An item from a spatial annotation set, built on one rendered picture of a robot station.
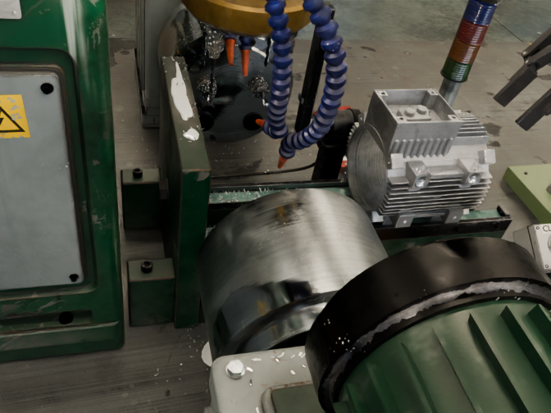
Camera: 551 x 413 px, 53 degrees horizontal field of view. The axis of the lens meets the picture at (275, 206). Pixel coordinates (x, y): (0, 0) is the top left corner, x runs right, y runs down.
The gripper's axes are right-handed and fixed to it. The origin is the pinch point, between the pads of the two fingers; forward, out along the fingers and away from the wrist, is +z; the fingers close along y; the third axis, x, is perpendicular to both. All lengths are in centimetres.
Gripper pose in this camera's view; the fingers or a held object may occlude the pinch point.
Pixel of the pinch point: (524, 100)
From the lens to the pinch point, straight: 99.4
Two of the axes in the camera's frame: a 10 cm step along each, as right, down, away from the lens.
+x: 7.6, 3.2, 5.7
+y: 2.4, 6.8, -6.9
